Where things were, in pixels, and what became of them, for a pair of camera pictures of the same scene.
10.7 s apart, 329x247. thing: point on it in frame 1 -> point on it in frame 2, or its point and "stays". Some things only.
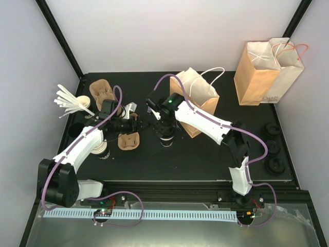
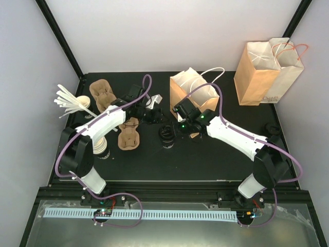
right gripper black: [158, 126] -> [191, 133]
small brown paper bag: [202, 94] stays
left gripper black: [138, 124] -> [157, 117]
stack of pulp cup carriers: [101, 90] stays
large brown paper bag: [256, 69] stays
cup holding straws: [84, 100] stays
